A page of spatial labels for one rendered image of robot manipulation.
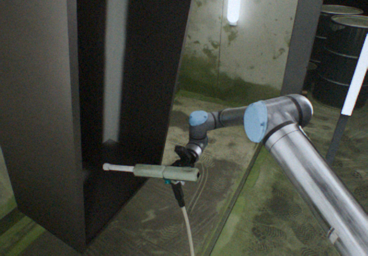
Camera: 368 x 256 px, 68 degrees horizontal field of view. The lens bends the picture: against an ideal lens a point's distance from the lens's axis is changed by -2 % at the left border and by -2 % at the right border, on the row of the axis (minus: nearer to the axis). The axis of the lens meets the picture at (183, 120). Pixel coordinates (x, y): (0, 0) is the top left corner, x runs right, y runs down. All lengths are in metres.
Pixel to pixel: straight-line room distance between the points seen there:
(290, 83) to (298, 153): 2.05
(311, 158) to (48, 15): 0.68
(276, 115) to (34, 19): 0.64
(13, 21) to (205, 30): 2.31
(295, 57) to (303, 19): 0.33
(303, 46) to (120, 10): 1.79
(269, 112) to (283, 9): 1.89
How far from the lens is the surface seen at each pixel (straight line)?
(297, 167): 0.77
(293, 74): 2.77
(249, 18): 2.72
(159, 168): 1.22
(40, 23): 0.68
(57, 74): 0.69
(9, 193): 1.98
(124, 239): 1.77
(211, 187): 2.01
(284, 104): 0.87
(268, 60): 2.77
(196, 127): 1.35
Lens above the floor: 1.46
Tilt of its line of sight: 31 degrees down
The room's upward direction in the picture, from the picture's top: straight up
